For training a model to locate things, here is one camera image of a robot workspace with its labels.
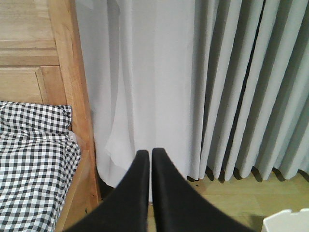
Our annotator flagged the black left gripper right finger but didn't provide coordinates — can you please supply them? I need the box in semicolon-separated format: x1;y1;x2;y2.
152;148;251;232

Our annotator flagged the checkered bed sheet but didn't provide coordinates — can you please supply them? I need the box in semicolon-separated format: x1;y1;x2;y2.
0;132;81;232

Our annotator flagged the white plastic trash bin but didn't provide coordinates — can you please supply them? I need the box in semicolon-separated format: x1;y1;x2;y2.
261;208;309;232

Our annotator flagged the checkered pillow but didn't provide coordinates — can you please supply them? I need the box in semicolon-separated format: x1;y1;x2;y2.
0;101;72;134

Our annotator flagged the wooden bed frame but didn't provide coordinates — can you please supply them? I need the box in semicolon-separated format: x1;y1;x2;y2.
0;0;100;232

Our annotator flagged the grey curtain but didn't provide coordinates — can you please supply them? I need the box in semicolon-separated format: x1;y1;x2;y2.
74;0;309;188

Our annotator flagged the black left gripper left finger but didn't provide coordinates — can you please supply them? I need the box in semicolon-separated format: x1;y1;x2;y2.
66;150;150;232

